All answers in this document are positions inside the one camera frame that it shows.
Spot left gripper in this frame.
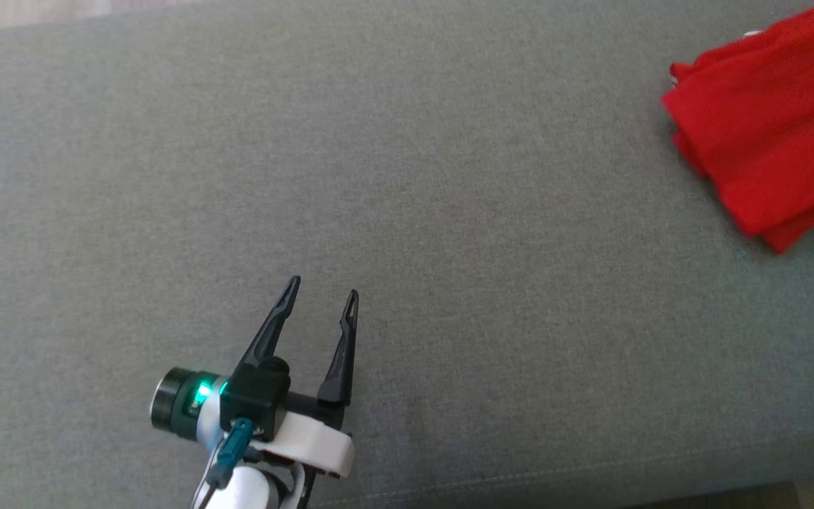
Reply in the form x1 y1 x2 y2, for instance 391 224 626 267
151 276 360 481

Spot red shorts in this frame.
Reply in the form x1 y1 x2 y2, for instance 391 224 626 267
661 0 814 254

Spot large grey sofa seat cushion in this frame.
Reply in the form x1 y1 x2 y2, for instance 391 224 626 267
0 0 814 509

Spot left teal cable plug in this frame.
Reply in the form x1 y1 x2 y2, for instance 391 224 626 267
208 417 254 488

